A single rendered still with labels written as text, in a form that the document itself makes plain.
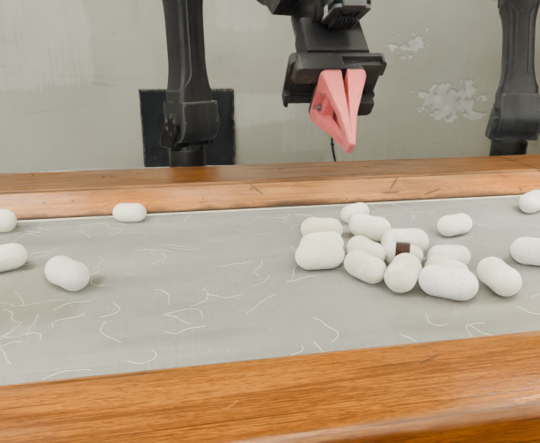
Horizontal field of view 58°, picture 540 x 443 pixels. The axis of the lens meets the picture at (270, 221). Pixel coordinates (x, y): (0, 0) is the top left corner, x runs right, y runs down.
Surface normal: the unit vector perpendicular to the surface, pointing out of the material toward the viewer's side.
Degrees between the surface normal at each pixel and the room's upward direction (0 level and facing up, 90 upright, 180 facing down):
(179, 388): 0
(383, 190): 45
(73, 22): 90
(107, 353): 0
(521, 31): 65
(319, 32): 41
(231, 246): 0
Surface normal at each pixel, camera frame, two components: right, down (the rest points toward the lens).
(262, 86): 0.13, 0.32
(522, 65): -0.19, -0.12
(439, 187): 0.12, -0.45
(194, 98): 0.66, 0.21
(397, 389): 0.00, -0.95
